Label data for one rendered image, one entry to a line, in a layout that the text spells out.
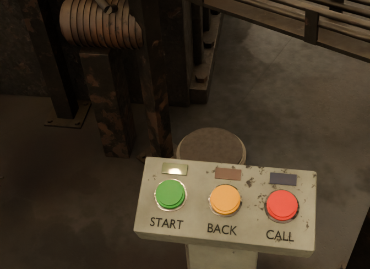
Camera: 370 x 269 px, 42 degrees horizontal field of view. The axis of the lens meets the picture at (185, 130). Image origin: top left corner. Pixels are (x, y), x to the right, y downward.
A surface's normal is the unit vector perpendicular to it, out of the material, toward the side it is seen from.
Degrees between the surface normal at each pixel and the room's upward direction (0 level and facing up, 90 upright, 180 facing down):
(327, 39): 6
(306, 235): 20
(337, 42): 6
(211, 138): 0
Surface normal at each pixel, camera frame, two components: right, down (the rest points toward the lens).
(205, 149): -0.05, -0.69
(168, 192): -0.11, -0.40
